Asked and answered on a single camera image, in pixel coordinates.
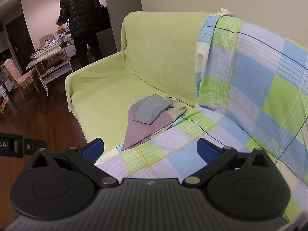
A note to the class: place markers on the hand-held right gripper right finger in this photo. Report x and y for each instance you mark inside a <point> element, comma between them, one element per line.
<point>206,152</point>

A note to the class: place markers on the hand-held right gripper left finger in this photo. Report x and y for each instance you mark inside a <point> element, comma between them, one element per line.
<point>94,149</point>

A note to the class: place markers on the grey garment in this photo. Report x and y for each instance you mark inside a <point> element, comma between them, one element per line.
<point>149,109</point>

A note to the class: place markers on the beige garment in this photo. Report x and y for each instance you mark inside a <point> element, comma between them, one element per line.
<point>176,112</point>

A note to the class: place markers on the mauve garment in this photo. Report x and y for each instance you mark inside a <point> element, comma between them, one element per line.
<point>146,132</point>

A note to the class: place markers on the white box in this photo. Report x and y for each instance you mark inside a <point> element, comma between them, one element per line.
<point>3,92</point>

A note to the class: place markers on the sofa with green cover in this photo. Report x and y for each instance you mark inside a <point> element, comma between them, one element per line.
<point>108,77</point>

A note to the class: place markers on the wooden chair with pink cover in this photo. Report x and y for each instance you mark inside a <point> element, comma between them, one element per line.
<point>45,38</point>
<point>14,71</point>

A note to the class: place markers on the checked blue green sheet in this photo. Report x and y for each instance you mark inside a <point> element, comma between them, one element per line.
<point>252,77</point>

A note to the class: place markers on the white dining table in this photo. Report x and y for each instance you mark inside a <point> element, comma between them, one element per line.
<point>48,53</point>

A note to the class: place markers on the grey cabinet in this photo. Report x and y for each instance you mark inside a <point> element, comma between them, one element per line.
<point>105,43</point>

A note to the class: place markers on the teal pot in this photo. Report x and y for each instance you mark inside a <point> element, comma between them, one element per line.
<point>63,44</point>

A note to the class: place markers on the dark wooden door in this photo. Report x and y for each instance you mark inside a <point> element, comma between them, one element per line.
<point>19,36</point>

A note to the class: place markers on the black bag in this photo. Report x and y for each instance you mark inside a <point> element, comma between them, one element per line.
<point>104,16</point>

